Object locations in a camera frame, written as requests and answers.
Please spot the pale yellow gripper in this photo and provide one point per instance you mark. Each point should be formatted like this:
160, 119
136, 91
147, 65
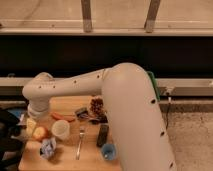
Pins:
30, 126

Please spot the black rectangular bar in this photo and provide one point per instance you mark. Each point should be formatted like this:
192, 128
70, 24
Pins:
102, 136

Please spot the small blue cup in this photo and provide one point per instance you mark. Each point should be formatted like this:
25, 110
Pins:
108, 151

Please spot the silver fork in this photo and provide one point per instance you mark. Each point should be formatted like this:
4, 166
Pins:
81, 136

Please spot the brown pine cone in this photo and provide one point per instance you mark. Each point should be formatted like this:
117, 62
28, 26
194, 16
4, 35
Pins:
96, 106

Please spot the red yellow apple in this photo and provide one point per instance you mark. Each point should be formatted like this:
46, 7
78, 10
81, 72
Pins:
40, 133

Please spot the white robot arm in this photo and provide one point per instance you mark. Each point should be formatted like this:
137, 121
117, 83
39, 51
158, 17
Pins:
132, 110

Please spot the dark purple eggplant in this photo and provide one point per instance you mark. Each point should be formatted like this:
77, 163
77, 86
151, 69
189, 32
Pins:
98, 120

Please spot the crumpled blue white wrapper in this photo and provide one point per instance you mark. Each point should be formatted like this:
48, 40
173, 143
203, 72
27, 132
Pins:
48, 147

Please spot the green rectangular object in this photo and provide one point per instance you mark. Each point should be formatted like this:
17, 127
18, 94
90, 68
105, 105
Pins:
154, 83

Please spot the small dark packet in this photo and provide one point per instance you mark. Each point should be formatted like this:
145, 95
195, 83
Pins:
82, 113

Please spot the white paper cup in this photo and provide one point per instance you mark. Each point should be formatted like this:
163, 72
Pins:
61, 129

